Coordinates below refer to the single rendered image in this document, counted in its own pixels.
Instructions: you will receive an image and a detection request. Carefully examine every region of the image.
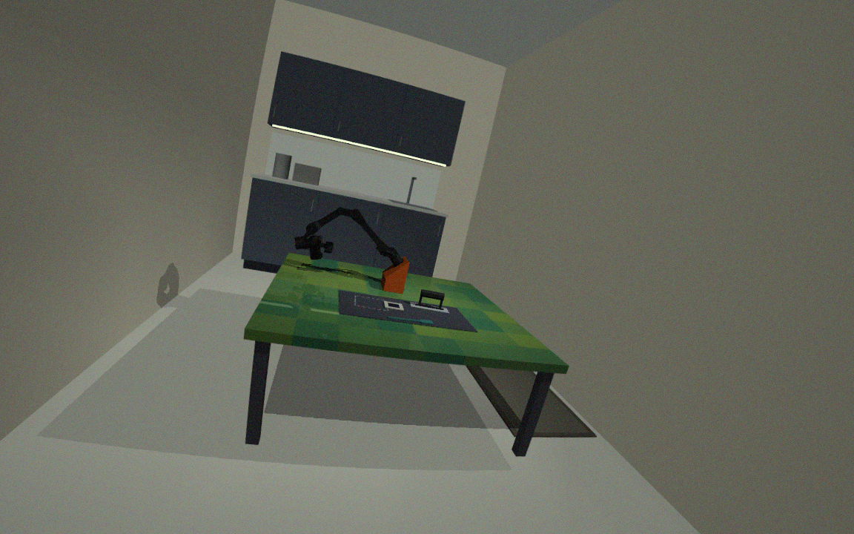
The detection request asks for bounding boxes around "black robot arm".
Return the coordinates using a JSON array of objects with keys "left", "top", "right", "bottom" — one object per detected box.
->
[{"left": 295, "top": 207, "right": 403, "bottom": 268}]

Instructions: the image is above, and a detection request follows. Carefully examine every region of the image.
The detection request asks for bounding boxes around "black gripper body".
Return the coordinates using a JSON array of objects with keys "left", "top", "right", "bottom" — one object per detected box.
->
[{"left": 307, "top": 241, "right": 333, "bottom": 253}]

